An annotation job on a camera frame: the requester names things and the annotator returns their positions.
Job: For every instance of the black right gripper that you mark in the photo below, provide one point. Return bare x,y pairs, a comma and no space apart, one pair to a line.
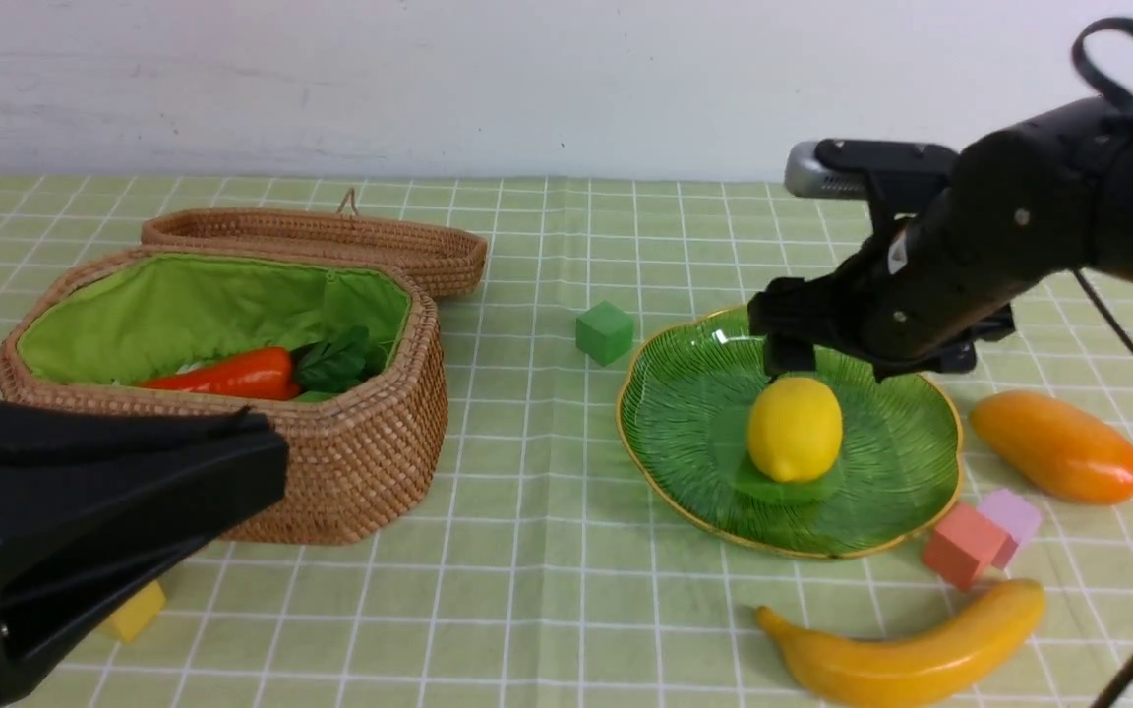
898,304

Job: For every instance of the yellow lemon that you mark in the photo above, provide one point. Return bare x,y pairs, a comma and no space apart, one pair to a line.
795,430

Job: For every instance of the orange mango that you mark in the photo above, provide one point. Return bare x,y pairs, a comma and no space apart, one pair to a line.
1061,449

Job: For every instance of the yellow banana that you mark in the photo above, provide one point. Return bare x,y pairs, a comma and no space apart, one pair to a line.
919,670

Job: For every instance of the orange carrot with leaves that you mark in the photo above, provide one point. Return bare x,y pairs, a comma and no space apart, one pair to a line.
318,370

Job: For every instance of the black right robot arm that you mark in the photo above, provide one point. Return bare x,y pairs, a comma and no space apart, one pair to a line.
956,237

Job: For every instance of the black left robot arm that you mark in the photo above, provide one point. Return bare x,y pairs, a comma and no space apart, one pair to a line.
94,507

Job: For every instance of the green glass leaf plate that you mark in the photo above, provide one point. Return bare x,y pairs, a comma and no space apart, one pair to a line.
682,415

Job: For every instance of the green foam cube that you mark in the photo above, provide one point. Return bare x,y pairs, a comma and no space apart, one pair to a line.
604,333

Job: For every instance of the red foam cube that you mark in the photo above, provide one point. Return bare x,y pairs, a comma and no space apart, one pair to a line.
962,545

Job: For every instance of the pink foam cube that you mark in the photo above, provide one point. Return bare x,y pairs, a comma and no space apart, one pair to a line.
1018,518

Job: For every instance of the green checkered tablecloth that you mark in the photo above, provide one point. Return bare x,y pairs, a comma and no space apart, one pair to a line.
539,571

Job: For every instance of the woven wicker basket lid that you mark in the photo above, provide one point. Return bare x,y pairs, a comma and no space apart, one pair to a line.
444,261

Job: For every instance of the woven wicker basket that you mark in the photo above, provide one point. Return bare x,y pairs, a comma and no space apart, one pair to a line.
357,461

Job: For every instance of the green fabric basket liner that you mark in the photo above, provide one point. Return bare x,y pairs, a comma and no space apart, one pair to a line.
173,312

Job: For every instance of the yellow foam cube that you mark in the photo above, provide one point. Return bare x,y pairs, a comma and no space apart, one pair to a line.
127,623

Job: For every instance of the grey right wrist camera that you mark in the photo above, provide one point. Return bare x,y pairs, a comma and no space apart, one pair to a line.
894,178

